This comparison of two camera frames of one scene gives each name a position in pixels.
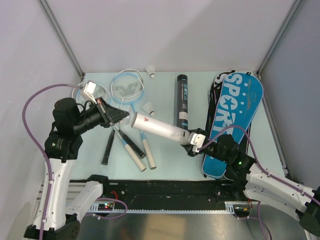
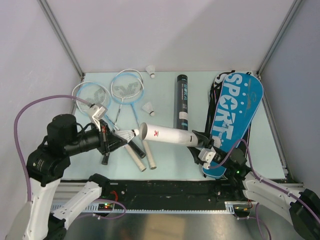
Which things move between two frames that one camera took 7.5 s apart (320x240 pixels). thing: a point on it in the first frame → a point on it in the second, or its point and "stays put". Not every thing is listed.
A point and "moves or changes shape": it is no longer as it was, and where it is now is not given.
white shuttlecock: x=124 y=122 → x=127 y=135
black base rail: x=170 y=193 stays put
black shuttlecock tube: x=182 y=101 stays put
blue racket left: x=103 y=93 stays put
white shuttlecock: x=150 y=69 stays put
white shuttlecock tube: x=159 y=129 moves or changes shape
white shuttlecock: x=148 y=107 stays put
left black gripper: x=115 y=115 → x=109 y=141
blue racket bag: x=239 y=97 stays put
